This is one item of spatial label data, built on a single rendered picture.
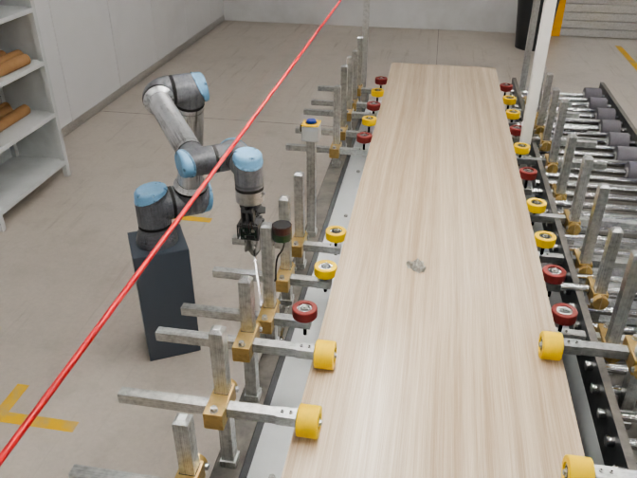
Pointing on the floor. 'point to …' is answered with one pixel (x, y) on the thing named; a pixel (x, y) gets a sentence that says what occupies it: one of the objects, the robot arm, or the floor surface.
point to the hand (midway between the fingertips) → (254, 251)
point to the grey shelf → (23, 160)
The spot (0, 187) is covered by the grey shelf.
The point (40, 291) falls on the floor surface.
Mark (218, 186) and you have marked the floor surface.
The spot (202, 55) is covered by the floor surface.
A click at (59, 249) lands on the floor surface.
